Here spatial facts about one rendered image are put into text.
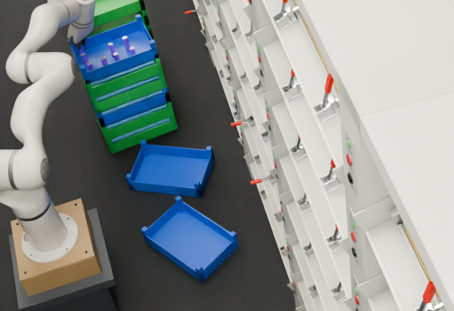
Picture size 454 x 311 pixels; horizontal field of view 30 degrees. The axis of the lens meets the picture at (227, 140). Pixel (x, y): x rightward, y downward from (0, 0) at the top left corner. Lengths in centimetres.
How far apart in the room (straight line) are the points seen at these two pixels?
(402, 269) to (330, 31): 37
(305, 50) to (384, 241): 46
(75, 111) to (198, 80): 56
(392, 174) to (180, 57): 289
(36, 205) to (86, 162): 96
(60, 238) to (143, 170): 77
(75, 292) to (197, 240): 57
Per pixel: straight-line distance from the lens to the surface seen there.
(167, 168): 343
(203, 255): 313
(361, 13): 130
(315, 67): 157
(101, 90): 332
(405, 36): 126
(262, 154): 275
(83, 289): 283
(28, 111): 263
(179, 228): 323
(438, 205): 105
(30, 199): 263
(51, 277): 281
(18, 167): 251
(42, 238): 275
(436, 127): 113
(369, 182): 125
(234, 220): 321
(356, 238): 141
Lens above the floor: 252
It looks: 46 degrees down
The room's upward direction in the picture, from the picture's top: 12 degrees counter-clockwise
